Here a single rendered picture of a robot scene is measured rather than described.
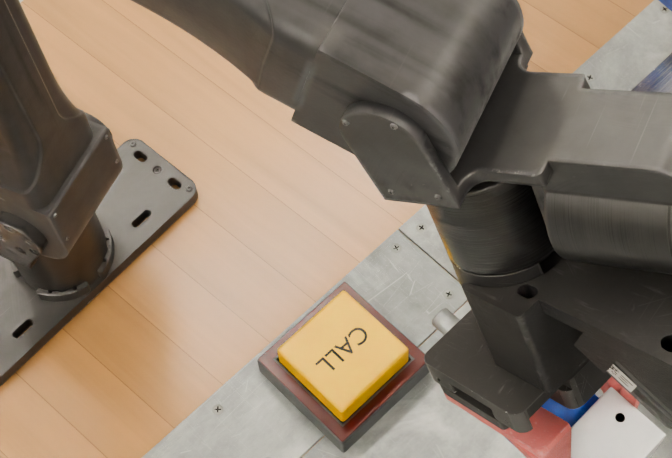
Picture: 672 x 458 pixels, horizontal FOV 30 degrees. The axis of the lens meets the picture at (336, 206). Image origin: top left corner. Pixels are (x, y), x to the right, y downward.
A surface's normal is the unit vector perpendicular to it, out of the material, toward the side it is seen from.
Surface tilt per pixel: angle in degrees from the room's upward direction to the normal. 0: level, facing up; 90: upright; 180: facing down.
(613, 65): 0
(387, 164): 90
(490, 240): 73
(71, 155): 88
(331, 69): 90
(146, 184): 0
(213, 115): 0
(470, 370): 28
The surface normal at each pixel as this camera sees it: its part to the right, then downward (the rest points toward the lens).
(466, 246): -0.54, 0.68
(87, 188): 0.90, 0.33
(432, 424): -0.04, -0.49
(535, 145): -0.43, -0.60
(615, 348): -0.71, 0.62
